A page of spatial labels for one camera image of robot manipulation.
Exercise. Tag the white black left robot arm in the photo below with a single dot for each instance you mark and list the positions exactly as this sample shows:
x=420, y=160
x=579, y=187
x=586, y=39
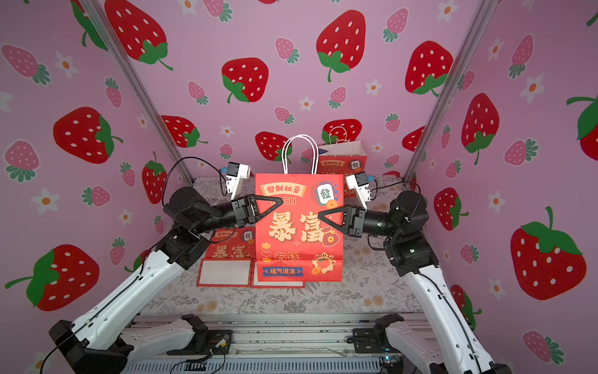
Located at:
x=101, y=342

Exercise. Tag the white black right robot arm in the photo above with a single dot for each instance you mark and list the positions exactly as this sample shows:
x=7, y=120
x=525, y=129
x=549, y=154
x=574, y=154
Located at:
x=434, y=280

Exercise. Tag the silver aluminium corner post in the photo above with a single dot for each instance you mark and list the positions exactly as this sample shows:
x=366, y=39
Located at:
x=475, y=31
x=95, y=10

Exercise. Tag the silver aluminium corner post left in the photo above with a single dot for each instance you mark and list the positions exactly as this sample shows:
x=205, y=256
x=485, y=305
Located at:
x=95, y=10

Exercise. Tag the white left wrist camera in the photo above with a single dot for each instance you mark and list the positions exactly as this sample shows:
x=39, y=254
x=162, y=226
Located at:
x=235, y=174

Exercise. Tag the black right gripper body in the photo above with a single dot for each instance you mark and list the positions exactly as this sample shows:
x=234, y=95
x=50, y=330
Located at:
x=353, y=221

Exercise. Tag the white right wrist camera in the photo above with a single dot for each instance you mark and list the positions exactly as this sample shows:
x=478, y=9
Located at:
x=359, y=183

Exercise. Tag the red paper gift bag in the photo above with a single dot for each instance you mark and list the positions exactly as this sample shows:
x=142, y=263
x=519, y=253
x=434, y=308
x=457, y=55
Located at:
x=229, y=260

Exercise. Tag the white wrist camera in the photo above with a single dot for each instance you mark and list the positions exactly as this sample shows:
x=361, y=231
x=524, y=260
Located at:
x=359, y=183
x=235, y=174

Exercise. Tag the silver aluminium corner post right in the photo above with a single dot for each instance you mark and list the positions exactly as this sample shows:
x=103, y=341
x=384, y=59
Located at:
x=475, y=31

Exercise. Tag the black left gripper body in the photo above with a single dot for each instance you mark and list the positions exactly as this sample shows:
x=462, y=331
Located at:
x=237, y=213

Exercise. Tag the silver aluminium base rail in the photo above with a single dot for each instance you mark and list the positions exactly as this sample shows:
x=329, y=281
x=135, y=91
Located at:
x=331, y=343

